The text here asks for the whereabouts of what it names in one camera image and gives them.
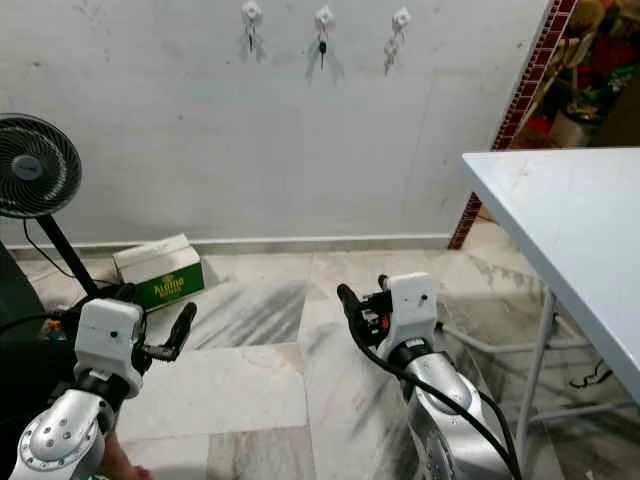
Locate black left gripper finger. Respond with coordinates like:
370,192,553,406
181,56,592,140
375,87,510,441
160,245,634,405
168,302,199,353

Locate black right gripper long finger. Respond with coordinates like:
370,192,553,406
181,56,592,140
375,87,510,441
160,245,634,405
337,284,371,336

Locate green and white cardboard box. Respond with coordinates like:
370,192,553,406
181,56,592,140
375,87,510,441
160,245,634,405
112,234,206,311

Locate black chair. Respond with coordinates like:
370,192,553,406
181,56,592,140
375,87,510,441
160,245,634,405
0,240,51,341

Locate white plastic table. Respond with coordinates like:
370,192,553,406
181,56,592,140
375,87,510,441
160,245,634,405
462,148,640,401

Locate black standing fan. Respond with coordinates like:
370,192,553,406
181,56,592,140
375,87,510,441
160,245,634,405
0,113,131,321

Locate maroon tiled door jamb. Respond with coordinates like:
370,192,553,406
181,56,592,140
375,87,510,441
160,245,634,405
448,0,579,251

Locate white storage container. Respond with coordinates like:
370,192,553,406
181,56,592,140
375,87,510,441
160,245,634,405
548,108,601,151

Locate colourful toy pile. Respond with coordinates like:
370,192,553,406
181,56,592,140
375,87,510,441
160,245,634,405
565,0,640,111

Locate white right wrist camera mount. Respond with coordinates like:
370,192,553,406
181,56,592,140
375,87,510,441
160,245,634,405
388,272,439,346

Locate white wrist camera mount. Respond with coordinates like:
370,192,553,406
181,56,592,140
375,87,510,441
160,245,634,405
388,272,439,346
73,297,144,376

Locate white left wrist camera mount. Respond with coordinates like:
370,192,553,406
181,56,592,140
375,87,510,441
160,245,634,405
73,297,144,376

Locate grey table leg frame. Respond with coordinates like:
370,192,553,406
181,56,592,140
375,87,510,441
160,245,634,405
440,290,640,471

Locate black cable on floor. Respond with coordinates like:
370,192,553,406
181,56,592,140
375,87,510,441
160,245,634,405
568,362,613,391

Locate silver keys on ring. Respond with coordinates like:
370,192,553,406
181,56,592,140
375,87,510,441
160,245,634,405
383,28,406,73

